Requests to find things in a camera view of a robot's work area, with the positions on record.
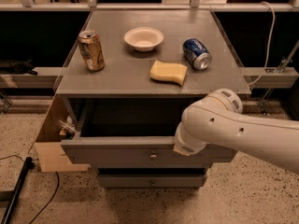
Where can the crumpled trash in box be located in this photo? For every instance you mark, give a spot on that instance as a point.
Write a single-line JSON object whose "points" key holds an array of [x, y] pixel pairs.
{"points": [[67, 128]]}

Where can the grey bottom drawer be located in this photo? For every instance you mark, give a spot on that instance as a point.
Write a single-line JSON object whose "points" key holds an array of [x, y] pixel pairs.
{"points": [[152, 181]]}

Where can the black metal bar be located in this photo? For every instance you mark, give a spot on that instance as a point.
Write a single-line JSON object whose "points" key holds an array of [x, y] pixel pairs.
{"points": [[11, 197]]}

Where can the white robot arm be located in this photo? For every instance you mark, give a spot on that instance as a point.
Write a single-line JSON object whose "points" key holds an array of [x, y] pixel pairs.
{"points": [[218, 119]]}

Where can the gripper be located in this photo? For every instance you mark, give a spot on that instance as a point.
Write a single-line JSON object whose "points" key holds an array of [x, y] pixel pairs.
{"points": [[188, 146]]}

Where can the blue soda can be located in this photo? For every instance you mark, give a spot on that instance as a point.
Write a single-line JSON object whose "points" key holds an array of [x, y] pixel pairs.
{"points": [[197, 54]]}

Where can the white bowl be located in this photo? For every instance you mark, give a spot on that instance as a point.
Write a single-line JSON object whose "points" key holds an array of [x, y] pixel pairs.
{"points": [[144, 39]]}

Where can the gold soda can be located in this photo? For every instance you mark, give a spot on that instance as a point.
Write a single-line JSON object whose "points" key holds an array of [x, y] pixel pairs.
{"points": [[90, 50]]}

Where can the yellow sponge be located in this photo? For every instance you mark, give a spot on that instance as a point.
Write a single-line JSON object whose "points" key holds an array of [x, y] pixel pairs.
{"points": [[170, 72]]}

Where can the grey top drawer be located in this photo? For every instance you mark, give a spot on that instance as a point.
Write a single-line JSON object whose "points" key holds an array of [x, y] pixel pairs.
{"points": [[128, 130]]}

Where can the grey drawer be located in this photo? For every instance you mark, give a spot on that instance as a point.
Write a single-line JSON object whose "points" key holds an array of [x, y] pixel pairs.
{"points": [[128, 130], [154, 165], [152, 181]]}

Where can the black object on shelf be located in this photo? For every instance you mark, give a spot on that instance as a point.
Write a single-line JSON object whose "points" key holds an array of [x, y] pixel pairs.
{"points": [[17, 67]]}

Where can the cardboard box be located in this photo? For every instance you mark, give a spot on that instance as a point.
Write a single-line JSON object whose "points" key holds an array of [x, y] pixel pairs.
{"points": [[52, 157]]}

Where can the grey middle drawer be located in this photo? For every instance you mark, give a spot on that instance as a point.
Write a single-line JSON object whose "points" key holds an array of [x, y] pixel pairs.
{"points": [[154, 165]]}

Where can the grey drawer cabinet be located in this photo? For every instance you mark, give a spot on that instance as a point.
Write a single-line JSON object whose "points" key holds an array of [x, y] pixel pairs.
{"points": [[127, 71]]}

